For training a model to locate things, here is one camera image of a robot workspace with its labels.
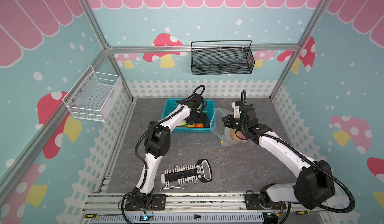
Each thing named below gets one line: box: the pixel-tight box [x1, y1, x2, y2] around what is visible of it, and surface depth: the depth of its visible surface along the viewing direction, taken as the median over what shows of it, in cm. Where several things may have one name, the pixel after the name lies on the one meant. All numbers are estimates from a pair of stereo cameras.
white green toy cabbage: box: [177, 120, 188, 127], surface depth 101 cm
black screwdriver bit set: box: [160, 158, 212, 191], surface depth 84 cm
